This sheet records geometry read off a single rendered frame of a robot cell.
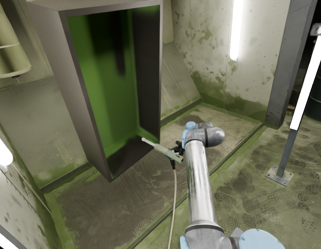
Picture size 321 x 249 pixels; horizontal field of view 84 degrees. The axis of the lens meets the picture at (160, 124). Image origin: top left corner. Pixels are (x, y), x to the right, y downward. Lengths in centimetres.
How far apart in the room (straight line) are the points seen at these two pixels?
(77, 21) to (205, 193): 117
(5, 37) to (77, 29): 93
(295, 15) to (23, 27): 275
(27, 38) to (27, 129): 96
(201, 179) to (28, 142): 194
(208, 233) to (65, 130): 199
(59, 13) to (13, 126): 172
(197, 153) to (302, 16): 192
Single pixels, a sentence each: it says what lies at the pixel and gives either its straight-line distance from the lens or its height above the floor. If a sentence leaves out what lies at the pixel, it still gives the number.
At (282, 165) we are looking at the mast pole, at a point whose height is 17.
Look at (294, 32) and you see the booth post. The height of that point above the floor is 121.
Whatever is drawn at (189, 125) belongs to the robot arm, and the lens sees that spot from 164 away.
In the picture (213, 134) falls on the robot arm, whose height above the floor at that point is 94.
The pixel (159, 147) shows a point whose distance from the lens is 161.
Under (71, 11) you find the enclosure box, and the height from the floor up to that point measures 162.
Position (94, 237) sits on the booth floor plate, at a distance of 188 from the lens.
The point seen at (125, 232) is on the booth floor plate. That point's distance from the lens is 180.
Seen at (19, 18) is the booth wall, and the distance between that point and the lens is 251.
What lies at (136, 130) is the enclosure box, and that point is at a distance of 197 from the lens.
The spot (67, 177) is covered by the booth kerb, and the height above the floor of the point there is 12.
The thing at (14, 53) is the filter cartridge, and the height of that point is 143.
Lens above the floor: 158
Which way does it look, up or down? 32 degrees down
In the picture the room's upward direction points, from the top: 9 degrees counter-clockwise
